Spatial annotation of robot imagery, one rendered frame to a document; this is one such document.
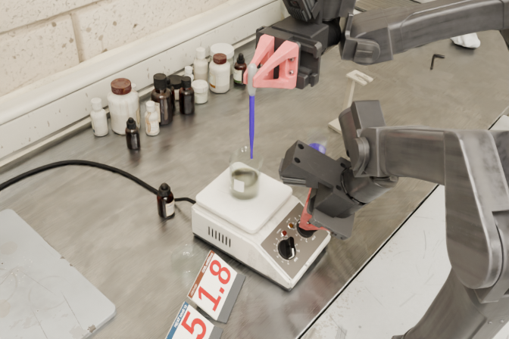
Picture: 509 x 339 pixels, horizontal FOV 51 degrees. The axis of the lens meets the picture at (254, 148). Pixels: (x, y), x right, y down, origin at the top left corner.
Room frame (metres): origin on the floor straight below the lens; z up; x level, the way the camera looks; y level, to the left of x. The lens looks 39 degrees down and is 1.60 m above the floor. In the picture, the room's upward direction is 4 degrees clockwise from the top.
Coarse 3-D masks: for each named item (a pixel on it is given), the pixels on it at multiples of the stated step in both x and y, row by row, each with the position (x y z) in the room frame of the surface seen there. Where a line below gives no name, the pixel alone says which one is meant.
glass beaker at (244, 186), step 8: (240, 152) 0.66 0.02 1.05; (248, 152) 0.66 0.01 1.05; (256, 152) 0.65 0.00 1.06; (232, 160) 0.64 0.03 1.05; (240, 160) 0.66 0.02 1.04; (248, 160) 0.66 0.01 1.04; (256, 160) 0.65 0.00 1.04; (232, 168) 0.62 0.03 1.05; (240, 168) 0.61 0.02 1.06; (256, 168) 0.65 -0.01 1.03; (232, 176) 0.62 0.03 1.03; (240, 176) 0.61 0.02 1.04; (248, 176) 0.61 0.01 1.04; (256, 176) 0.62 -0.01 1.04; (232, 184) 0.62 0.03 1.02; (240, 184) 0.61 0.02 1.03; (248, 184) 0.61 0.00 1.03; (256, 184) 0.62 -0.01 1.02; (232, 192) 0.62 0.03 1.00; (240, 192) 0.61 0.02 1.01; (248, 192) 0.61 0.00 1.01; (256, 192) 0.62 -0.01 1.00; (240, 200) 0.61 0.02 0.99; (248, 200) 0.61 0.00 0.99
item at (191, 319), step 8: (192, 312) 0.44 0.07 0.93; (184, 320) 0.43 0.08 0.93; (192, 320) 0.43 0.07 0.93; (200, 320) 0.44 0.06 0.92; (184, 328) 0.42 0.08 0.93; (192, 328) 0.42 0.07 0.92; (200, 328) 0.43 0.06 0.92; (208, 328) 0.43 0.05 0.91; (176, 336) 0.40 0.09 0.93; (184, 336) 0.41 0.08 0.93; (192, 336) 0.41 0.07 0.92; (200, 336) 0.42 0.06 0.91
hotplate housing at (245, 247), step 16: (192, 208) 0.61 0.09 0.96; (288, 208) 0.62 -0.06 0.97; (192, 224) 0.61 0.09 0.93; (208, 224) 0.59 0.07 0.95; (224, 224) 0.58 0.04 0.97; (272, 224) 0.59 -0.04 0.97; (208, 240) 0.59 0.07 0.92; (224, 240) 0.57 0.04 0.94; (240, 240) 0.56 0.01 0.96; (256, 240) 0.55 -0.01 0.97; (240, 256) 0.56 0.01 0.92; (256, 256) 0.54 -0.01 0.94; (272, 272) 0.52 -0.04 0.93; (288, 288) 0.51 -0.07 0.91
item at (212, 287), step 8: (216, 256) 0.54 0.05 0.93; (216, 264) 0.53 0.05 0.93; (224, 264) 0.54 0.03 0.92; (208, 272) 0.51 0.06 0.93; (216, 272) 0.52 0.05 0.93; (224, 272) 0.52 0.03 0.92; (232, 272) 0.53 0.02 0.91; (208, 280) 0.50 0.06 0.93; (216, 280) 0.51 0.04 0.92; (224, 280) 0.51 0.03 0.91; (200, 288) 0.48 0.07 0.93; (208, 288) 0.49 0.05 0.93; (216, 288) 0.49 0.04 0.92; (224, 288) 0.50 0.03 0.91; (200, 296) 0.47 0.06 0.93; (208, 296) 0.48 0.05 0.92; (216, 296) 0.48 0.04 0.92; (208, 304) 0.46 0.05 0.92; (216, 304) 0.47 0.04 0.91; (216, 312) 0.46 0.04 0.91
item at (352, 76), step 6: (354, 72) 0.97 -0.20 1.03; (360, 72) 0.98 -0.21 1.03; (348, 78) 0.97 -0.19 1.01; (354, 78) 0.95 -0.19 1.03; (360, 78) 0.95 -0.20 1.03; (366, 78) 0.95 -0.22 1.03; (372, 78) 0.95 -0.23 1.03; (348, 84) 0.97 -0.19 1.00; (354, 84) 0.97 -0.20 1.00; (348, 90) 0.97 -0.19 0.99; (348, 96) 0.96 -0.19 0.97; (348, 102) 0.96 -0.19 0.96; (342, 108) 0.97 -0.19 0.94; (336, 120) 0.96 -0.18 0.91; (330, 126) 0.94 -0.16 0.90; (336, 126) 0.94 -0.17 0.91
